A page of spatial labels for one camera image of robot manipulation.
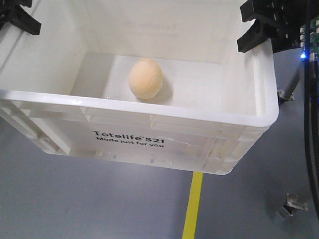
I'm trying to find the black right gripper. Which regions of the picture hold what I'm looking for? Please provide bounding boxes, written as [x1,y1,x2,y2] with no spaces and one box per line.
[237,0,319,53]

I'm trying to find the black cables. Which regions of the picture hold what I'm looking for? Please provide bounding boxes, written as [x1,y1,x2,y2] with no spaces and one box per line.
[303,0,319,200]

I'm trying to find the cream round plush toy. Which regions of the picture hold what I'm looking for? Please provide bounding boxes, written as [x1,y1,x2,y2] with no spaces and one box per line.
[129,58,163,99]

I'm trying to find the yellow floor tape line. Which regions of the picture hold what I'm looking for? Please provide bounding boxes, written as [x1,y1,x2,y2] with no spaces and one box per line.
[182,172,203,239]

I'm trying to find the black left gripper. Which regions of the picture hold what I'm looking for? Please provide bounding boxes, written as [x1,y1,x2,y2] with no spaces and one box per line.
[0,0,41,35]

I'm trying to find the green circuit board with LED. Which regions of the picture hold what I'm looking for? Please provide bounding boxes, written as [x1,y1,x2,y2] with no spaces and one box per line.
[300,16,319,61]

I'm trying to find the metal caster foot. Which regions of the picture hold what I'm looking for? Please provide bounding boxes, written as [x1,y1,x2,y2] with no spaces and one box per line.
[275,185,312,222]

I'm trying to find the white plastic Totelife tote box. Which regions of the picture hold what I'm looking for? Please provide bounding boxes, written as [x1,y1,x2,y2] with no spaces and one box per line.
[0,0,279,175]

